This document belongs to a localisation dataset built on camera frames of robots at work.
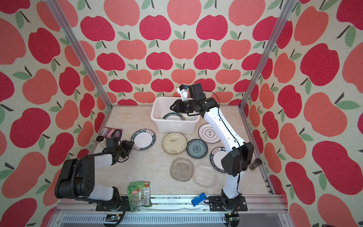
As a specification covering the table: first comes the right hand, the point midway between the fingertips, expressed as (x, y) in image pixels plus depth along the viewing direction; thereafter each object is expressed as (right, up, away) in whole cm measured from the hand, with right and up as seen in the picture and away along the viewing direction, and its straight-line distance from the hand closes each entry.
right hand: (172, 110), depth 77 cm
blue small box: (+14, -48, -3) cm, 50 cm away
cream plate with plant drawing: (0, -22, +20) cm, 30 cm away
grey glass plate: (+5, -36, +10) cm, 38 cm away
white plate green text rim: (-23, -20, +24) cm, 39 cm away
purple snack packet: (-48, -15, +24) cm, 56 cm away
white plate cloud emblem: (+24, -16, +27) cm, 40 cm away
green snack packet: (-19, -47, 0) cm, 50 cm away
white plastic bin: (-11, +5, +30) cm, 32 cm away
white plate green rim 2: (+28, -30, +15) cm, 43 cm away
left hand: (-27, -23, +18) cm, 40 cm away
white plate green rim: (+1, -1, +32) cm, 32 cm away
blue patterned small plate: (+15, -25, +19) cm, 35 cm away
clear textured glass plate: (+19, -39, +8) cm, 44 cm away
